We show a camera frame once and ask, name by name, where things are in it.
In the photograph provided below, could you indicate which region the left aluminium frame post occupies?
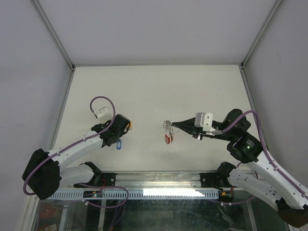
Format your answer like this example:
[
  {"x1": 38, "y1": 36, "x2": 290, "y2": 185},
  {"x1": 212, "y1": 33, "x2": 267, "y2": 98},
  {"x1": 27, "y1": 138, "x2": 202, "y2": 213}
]
[{"x1": 31, "y1": 0, "x2": 75, "y2": 70}]

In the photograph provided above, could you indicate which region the slotted cable duct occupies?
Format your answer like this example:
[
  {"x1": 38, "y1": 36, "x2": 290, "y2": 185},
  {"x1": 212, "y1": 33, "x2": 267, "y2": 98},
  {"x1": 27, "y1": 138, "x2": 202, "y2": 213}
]
[{"x1": 50, "y1": 188, "x2": 219, "y2": 200}]

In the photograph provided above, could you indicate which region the blue tag key lower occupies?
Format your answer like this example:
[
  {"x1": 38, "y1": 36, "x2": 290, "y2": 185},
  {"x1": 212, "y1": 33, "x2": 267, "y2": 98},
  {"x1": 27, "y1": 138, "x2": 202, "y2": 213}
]
[{"x1": 116, "y1": 140, "x2": 122, "y2": 150}]

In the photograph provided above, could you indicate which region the right aluminium frame post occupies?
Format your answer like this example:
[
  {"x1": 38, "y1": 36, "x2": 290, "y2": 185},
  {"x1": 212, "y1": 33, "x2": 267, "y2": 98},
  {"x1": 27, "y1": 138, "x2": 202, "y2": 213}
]
[{"x1": 240, "y1": 0, "x2": 282, "y2": 69}]

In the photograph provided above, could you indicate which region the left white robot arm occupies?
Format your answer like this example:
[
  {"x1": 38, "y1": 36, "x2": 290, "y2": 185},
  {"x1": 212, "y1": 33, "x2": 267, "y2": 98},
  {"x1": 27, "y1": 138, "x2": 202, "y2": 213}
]
[{"x1": 22, "y1": 114, "x2": 131, "y2": 200}]

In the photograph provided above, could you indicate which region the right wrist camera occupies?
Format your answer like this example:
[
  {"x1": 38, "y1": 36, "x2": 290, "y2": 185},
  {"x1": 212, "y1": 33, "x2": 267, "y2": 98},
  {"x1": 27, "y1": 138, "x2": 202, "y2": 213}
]
[{"x1": 194, "y1": 113, "x2": 214, "y2": 135}]

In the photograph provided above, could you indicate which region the red handled metal keyring holder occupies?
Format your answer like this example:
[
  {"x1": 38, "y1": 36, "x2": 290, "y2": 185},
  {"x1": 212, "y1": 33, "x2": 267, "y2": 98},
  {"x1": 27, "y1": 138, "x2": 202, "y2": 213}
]
[{"x1": 163, "y1": 120, "x2": 174, "y2": 144}]

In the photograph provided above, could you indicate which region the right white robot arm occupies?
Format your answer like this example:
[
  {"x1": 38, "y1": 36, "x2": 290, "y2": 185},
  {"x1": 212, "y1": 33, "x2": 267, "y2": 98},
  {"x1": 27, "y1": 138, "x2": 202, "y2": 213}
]
[{"x1": 170, "y1": 109, "x2": 308, "y2": 228}]

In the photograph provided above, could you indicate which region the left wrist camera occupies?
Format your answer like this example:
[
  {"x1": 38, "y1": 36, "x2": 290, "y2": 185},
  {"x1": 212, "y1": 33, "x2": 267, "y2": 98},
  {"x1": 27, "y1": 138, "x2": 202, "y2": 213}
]
[{"x1": 92, "y1": 107, "x2": 110, "y2": 120}]

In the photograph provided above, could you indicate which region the aluminium frame post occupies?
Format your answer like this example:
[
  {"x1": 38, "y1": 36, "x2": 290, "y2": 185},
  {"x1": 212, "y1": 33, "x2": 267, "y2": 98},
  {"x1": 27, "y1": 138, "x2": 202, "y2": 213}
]
[
  {"x1": 240, "y1": 0, "x2": 282, "y2": 69},
  {"x1": 31, "y1": 0, "x2": 75, "y2": 70}
]

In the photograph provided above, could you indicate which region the aluminium front rail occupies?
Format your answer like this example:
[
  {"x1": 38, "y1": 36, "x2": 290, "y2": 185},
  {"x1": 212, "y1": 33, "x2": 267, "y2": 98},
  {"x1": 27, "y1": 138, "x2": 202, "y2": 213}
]
[{"x1": 30, "y1": 170, "x2": 288, "y2": 191}]

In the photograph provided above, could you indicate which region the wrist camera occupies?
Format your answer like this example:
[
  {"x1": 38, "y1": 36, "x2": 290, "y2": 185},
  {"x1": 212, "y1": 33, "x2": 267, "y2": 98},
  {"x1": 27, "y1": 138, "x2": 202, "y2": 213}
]
[
  {"x1": 194, "y1": 113, "x2": 214, "y2": 135},
  {"x1": 92, "y1": 107, "x2": 110, "y2": 120}
]

